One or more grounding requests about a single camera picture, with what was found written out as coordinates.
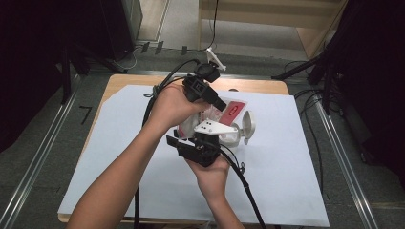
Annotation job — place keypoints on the light wooden furniture frame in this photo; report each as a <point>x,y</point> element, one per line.
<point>270,12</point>

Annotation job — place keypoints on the white lidded plastic container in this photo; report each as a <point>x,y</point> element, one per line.
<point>248,124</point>

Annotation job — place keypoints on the person's left hand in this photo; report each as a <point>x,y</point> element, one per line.
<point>173,106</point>

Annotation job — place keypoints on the person's right hand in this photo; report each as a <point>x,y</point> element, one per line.
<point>211,179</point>

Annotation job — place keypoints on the black cabinet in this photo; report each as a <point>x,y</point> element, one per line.
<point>121,25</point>

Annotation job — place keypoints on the black metal stand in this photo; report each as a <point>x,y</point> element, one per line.
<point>66,79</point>

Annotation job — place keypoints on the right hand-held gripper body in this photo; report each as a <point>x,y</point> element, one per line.
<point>205,149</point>

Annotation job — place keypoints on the red and white refill pouch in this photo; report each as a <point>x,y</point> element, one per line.
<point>234,111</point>

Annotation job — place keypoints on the wooden table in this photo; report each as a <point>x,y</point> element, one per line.
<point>254,85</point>

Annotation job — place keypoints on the black tripod stand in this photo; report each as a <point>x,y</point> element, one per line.
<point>318,63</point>

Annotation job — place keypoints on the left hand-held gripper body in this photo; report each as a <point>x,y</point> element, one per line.
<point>199,87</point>

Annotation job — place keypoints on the metal floor rail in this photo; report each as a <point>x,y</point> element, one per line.
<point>347,171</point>
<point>35,165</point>

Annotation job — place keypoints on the dark curtain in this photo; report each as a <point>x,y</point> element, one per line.
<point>379,79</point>
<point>38,63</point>

